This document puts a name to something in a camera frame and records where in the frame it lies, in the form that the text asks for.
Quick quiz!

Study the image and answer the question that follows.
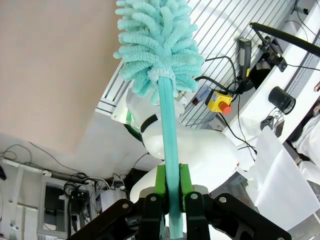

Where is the black strap on right arm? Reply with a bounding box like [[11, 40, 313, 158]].
[[139, 113, 164, 133]]

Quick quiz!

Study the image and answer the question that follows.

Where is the white equipment rack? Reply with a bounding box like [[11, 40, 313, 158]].
[[0, 157, 101, 240]]

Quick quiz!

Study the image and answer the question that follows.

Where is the curved white desk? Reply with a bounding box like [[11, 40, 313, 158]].
[[221, 0, 320, 147]]

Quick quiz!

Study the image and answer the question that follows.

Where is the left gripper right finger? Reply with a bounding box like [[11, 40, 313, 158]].
[[178, 163, 292, 240]]

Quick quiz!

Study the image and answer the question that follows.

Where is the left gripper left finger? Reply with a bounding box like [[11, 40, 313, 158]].
[[67, 164, 168, 240]]

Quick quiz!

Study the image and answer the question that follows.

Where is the white keyboard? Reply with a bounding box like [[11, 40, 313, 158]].
[[286, 43, 320, 98]]

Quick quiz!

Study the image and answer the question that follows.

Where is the black handheld enabling switch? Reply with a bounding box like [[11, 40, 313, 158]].
[[236, 37, 253, 85]]

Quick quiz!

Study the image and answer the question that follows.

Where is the yellow emergency stop button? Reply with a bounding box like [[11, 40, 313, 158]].
[[206, 90, 233, 116]]

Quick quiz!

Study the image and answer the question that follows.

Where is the tangled cable bundle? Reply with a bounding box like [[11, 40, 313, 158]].
[[62, 172, 127, 201]]

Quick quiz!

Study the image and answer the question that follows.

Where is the person in white clothes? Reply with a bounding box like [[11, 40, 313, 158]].
[[291, 104, 320, 182]]

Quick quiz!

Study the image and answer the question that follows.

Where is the black emergency stop cable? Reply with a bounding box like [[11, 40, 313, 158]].
[[194, 55, 258, 162]]

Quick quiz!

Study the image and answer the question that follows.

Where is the white paper sheet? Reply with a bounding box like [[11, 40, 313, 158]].
[[236, 127, 317, 232]]

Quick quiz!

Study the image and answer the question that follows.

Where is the teal microfibre duster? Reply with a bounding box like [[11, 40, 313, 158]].
[[112, 0, 206, 240]]

